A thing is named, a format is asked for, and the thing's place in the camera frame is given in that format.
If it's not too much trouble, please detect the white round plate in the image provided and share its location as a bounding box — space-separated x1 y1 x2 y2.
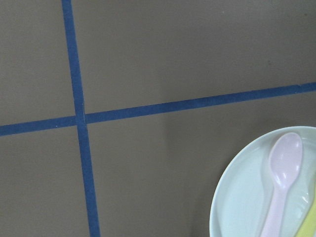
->
209 126 316 237

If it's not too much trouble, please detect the pink plastic spoon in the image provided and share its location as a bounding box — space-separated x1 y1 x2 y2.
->
260 132 303 237

